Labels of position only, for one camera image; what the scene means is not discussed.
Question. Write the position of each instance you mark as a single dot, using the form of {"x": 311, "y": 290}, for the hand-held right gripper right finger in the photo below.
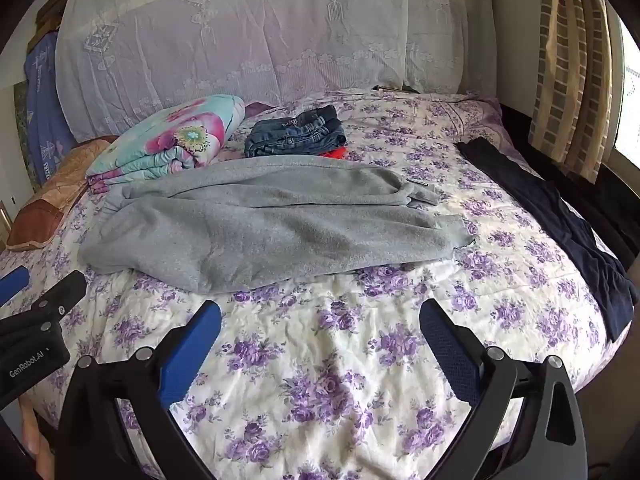
{"x": 450, "y": 350}

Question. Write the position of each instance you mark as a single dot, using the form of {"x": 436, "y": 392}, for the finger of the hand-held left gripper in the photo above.
{"x": 14, "y": 282}
{"x": 67, "y": 290}

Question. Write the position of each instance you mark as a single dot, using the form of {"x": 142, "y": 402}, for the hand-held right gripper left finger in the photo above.
{"x": 195, "y": 345}

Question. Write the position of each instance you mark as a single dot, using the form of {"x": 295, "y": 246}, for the grey knitted sweater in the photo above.
{"x": 250, "y": 230}

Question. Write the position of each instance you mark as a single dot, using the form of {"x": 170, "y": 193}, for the person's left hand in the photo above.
{"x": 36, "y": 435}

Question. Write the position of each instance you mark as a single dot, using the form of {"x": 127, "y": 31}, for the brown pillow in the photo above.
{"x": 50, "y": 185}

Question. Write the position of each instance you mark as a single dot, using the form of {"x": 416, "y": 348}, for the purple floral bedsheet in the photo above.
{"x": 325, "y": 360}

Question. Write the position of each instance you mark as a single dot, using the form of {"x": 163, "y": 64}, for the dark navy garment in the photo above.
{"x": 550, "y": 210}

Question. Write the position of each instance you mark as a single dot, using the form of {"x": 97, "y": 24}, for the blue printed cloth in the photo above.
{"x": 42, "y": 100}

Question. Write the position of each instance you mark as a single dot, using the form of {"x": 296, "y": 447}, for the folded floral quilt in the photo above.
{"x": 170, "y": 135}

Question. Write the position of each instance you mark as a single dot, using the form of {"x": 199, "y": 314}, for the red garment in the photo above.
{"x": 336, "y": 152}

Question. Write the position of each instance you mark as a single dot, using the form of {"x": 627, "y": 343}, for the folded blue jeans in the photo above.
{"x": 295, "y": 132}

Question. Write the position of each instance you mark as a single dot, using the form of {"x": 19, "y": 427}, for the purple floral pillow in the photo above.
{"x": 475, "y": 115}

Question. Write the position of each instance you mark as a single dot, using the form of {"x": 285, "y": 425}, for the small dark object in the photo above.
{"x": 382, "y": 89}

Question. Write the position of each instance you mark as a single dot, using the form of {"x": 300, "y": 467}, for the window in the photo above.
{"x": 631, "y": 110}

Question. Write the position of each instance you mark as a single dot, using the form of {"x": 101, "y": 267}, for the beige checked curtain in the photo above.
{"x": 565, "y": 60}

